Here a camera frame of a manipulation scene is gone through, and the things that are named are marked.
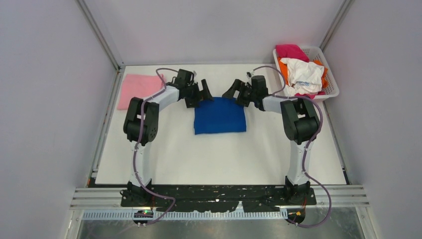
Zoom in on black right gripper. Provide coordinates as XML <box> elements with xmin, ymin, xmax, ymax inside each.
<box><xmin>222</xmin><ymin>79</ymin><xmax>257</xmax><ymax>108</ymax></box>

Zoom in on orange t shirt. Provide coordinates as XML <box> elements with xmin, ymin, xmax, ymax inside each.
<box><xmin>277</xmin><ymin>57</ymin><xmax>328</xmax><ymax>88</ymax></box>

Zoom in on white plastic basket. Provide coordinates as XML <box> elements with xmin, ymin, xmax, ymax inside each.
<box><xmin>273</xmin><ymin>44</ymin><xmax>339</xmax><ymax>102</ymax></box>

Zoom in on blue printed t shirt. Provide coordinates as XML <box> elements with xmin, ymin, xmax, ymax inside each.
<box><xmin>194</xmin><ymin>97</ymin><xmax>247</xmax><ymax>135</ymax></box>

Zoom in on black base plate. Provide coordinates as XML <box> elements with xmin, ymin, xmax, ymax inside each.
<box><xmin>120</xmin><ymin>184</ymin><xmax>317</xmax><ymax>213</ymax></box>

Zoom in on magenta t shirt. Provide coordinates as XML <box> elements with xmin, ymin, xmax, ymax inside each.
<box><xmin>275</xmin><ymin>44</ymin><xmax>325</xmax><ymax>99</ymax></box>

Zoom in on folded pink t shirt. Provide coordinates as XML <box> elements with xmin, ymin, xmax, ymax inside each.
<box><xmin>117</xmin><ymin>74</ymin><xmax>164</xmax><ymax>110</ymax></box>

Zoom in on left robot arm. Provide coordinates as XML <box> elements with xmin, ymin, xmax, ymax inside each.
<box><xmin>120</xmin><ymin>69</ymin><xmax>214</xmax><ymax>207</ymax></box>

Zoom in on white t shirt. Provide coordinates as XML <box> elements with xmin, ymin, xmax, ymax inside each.
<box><xmin>281</xmin><ymin>58</ymin><xmax>324</xmax><ymax>96</ymax></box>

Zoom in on white slotted cable duct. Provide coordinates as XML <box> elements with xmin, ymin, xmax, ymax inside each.
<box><xmin>82</xmin><ymin>209</ymin><xmax>288</xmax><ymax>221</ymax></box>

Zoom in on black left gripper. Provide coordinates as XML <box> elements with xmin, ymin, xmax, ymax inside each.
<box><xmin>185</xmin><ymin>80</ymin><xmax>213</xmax><ymax>109</ymax></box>

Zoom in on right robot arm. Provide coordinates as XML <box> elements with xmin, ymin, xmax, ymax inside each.
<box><xmin>222</xmin><ymin>75</ymin><xmax>321</xmax><ymax>205</ymax></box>

